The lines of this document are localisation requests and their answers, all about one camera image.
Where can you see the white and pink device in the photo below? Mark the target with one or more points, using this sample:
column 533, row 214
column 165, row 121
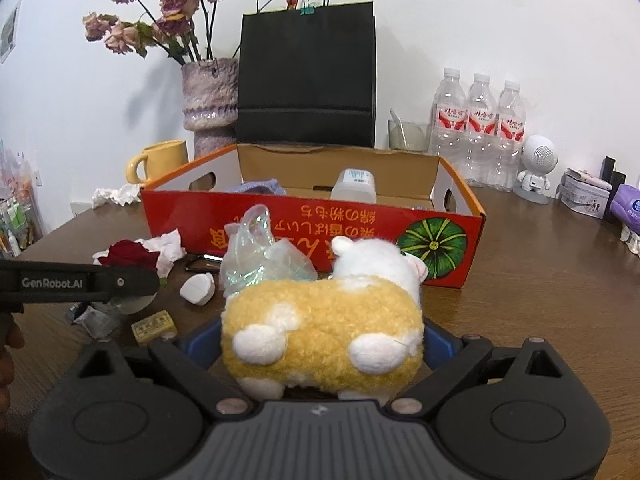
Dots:
column 585, row 179

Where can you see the person's left hand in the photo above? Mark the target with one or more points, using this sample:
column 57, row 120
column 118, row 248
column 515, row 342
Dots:
column 15, row 337

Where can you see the cluttered packets rack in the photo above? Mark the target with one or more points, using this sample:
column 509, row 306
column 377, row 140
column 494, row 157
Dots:
column 17, row 205

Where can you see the dried pink roses bunch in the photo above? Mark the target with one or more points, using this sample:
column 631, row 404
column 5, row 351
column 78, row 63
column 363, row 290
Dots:
column 172, row 2

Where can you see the clear round plastic piece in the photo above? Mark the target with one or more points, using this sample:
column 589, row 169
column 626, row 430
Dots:
column 134, row 306

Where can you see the purple ceramic vase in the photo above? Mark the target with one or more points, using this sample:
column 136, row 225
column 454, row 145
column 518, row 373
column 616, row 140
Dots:
column 210, row 95

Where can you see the green binder clip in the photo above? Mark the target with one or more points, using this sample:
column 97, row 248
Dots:
column 306, row 8

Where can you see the clear plastic bottle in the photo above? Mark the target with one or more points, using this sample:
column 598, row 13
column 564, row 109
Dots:
column 352, row 185

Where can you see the black box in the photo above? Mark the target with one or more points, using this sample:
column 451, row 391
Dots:
column 611, row 172

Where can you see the glass cup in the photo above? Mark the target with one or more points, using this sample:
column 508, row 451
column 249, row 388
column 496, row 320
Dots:
column 415, row 137

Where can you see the yellow mug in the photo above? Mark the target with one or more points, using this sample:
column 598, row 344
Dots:
column 162, row 160

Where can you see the white plastic spoon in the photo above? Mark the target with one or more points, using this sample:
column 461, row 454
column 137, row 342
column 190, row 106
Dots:
column 398, row 122

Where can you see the small yellow block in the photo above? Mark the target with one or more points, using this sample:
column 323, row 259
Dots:
column 154, row 327

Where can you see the white wall socket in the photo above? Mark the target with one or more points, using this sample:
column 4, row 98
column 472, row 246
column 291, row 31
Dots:
column 80, row 209

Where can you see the purple cloth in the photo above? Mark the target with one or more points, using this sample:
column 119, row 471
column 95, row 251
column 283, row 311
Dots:
column 262, row 187

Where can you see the crumpled silver wrapper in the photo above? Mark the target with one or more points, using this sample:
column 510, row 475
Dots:
column 95, row 322

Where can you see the wall picture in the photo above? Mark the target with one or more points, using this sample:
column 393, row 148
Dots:
column 9, row 32

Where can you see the red rose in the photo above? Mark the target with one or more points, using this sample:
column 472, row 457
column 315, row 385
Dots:
column 127, row 256

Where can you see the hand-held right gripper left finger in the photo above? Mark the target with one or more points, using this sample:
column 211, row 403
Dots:
column 197, row 345

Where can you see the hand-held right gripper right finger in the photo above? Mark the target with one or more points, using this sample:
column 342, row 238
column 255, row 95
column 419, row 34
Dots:
column 442, row 347

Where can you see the white tissue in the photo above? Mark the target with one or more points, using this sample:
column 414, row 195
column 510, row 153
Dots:
column 167, row 250
column 115, row 195

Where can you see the grey printed tin box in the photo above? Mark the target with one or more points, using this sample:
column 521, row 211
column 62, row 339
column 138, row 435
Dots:
column 582, row 202

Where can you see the orange cardboard box pumpkin print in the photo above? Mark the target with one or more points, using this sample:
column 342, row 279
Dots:
column 340, row 225

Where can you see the black paper bag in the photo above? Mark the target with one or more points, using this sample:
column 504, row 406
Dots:
column 305, row 75

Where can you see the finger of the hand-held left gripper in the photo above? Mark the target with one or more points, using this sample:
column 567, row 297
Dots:
column 137, row 284

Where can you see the white robot figure speaker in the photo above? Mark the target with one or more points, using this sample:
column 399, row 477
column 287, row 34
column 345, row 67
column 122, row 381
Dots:
column 539, row 155

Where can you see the clear iridescent plastic bag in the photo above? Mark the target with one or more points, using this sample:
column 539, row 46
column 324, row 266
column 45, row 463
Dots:
column 250, row 260

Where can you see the small white bottles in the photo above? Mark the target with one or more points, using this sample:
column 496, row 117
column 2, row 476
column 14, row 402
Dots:
column 631, row 242

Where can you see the yellow and white plush toy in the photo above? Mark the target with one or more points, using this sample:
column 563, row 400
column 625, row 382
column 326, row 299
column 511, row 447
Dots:
column 320, row 320

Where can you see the purple packet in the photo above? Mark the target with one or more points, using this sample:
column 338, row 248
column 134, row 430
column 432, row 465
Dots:
column 627, row 207

